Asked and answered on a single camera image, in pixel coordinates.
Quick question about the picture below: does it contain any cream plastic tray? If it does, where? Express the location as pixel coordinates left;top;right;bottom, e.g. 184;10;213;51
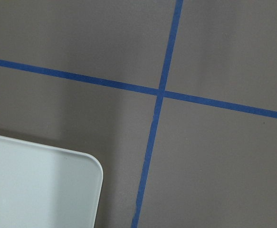
0;136;103;228

